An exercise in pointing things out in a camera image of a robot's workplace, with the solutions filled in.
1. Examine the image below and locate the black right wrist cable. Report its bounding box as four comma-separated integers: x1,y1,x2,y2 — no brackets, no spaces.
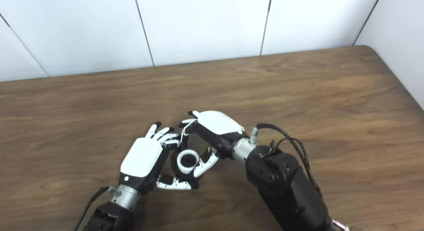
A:
249,123,324,199

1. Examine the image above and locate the white and black left hand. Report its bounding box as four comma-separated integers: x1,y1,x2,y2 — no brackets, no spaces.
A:
120,121,199,195

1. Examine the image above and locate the white and black right hand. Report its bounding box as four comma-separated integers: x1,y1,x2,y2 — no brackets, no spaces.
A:
178,110,249,178

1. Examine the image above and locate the round black part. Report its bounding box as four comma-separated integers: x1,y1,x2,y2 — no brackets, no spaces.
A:
170,151,203,182

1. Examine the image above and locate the white ring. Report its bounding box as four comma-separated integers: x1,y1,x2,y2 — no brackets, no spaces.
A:
176,150,200,175

